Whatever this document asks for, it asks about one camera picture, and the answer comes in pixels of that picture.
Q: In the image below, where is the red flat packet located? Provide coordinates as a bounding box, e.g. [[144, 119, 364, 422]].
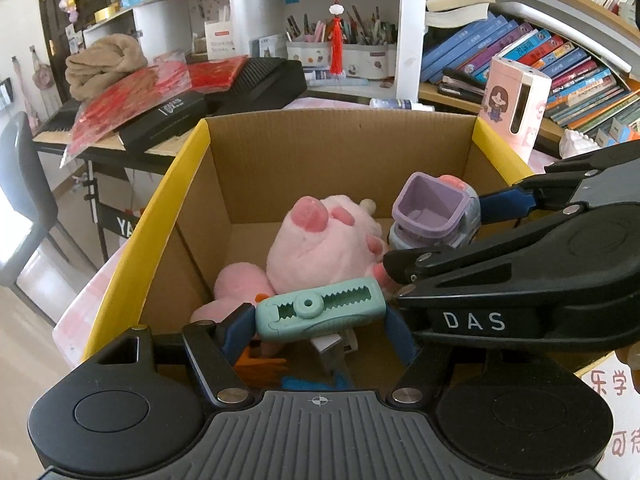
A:
[[186, 57, 249, 93]]

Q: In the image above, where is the white quilted pouch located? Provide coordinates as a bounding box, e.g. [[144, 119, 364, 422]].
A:
[[558, 128, 599, 162]]

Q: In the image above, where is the white cubby shelf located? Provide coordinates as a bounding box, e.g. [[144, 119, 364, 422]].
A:
[[81, 0, 402, 93]]

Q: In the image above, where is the pink tissue box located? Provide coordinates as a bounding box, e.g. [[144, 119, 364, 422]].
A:
[[477, 56, 553, 152]]

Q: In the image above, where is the white frame wooden bookshelf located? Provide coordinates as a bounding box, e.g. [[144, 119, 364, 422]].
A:
[[396, 0, 640, 153]]

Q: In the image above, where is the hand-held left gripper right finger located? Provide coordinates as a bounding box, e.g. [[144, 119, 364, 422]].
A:
[[384, 306, 572, 407]]

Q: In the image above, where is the black case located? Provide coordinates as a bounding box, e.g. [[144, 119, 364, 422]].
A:
[[119, 92, 209, 152]]

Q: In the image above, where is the purple toy cup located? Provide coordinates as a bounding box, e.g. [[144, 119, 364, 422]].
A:
[[388, 172, 482, 252]]

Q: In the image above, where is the mint green clip tool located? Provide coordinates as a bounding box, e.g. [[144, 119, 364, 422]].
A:
[[254, 277, 389, 344]]

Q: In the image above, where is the pink plush pig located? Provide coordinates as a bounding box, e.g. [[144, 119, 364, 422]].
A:
[[264, 195, 392, 302]]

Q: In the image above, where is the red tassel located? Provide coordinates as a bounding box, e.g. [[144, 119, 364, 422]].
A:
[[327, 3, 347, 76]]

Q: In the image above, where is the red white small box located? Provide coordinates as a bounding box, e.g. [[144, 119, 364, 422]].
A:
[[203, 19, 237, 57]]

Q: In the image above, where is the white charger adapter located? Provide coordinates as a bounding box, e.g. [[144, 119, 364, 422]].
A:
[[309, 330, 359, 377]]

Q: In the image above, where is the pink checked tablecloth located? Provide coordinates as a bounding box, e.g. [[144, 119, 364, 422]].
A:
[[51, 95, 640, 480]]

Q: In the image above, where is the white pen organizer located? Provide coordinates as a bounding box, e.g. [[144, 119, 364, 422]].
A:
[[285, 4, 399, 79]]

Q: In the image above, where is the row of blue books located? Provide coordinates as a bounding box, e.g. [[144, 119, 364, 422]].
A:
[[419, 10, 640, 142]]

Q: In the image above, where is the red packets plastic bag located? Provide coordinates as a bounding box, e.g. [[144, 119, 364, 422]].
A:
[[59, 66, 192, 169]]

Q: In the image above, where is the black keyboard stand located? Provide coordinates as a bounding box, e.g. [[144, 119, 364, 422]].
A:
[[81, 159, 137, 257]]

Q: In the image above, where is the beige folded cloth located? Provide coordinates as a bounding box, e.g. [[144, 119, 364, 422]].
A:
[[64, 33, 149, 102]]

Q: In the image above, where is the grey chair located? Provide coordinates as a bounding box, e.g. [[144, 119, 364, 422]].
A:
[[0, 111, 97, 329]]

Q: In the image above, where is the black electronic keyboard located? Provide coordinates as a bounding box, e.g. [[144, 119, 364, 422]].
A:
[[31, 56, 308, 162]]

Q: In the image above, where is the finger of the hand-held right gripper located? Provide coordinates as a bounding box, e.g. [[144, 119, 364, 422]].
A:
[[478, 177, 587, 227], [382, 224, 542, 289]]

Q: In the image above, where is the blue plastic bag wad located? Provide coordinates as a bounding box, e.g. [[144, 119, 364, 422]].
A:
[[279, 372, 357, 392]]

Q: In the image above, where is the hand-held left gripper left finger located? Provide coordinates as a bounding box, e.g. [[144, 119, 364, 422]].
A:
[[80, 304, 259, 407]]

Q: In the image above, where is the yellow cardboard box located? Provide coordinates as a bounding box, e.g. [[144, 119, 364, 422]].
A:
[[82, 112, 536, 392]]

